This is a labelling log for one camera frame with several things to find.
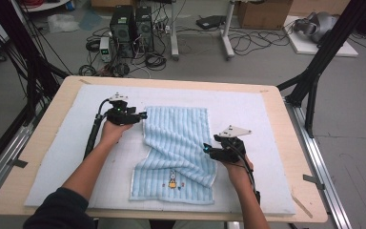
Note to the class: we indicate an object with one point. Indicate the thin wooden strip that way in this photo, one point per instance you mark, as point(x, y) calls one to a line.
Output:
point(301, 206)

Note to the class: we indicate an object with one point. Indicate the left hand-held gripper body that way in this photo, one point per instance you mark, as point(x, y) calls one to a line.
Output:
point(119, 116)

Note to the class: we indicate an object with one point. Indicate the grey headset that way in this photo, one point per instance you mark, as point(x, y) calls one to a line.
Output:
point(317, 25)

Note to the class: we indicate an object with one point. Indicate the narrow black computer tower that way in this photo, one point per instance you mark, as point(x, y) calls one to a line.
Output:
point(144, 28)

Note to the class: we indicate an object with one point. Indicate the dark sleeve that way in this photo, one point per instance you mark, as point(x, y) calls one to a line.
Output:
point(60, 211)

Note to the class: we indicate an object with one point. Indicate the wide black computer tower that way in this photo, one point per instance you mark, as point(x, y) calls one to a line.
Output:
point(122, 28)

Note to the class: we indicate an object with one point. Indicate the flat black device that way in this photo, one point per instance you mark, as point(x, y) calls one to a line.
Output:
point(210, 21)

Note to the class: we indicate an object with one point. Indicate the white floor board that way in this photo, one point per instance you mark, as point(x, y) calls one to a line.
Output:
point(305, 47)

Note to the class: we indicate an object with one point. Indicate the light blue striped towel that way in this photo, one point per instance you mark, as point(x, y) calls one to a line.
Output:
point(174, 143)

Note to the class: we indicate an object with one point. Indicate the aluminium rail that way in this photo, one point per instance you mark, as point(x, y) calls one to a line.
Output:
point(12, 143)
point(311, 149)

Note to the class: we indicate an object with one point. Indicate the white desk leg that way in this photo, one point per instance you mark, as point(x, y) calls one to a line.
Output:
point(174, 31)
point(227, 35)

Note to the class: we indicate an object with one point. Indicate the person's left hand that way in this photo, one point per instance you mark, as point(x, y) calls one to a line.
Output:
point(112, 133)

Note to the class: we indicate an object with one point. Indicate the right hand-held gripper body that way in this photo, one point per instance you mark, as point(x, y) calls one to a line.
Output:
point(230, 154)

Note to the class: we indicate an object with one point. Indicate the white power supply box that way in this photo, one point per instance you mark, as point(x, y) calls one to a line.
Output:
point(105, 49)

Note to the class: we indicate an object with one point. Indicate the black tape piece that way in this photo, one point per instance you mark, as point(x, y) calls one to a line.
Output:
point(314, 181)
point(18, 163)

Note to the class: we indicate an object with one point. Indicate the wooden table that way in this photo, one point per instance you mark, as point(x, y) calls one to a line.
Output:
point(171, 81)

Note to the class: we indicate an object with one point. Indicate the brown cardboard box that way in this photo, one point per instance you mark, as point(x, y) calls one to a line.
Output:
point(263, 14)

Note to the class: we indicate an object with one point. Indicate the person's right hand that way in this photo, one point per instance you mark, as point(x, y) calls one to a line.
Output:
point(239, 175)

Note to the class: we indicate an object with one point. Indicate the clear plastic bag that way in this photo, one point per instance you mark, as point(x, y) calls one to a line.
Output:
point(62, 23)

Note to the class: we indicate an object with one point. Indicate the white foam mat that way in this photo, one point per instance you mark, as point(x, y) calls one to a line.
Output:
point(235, 105)

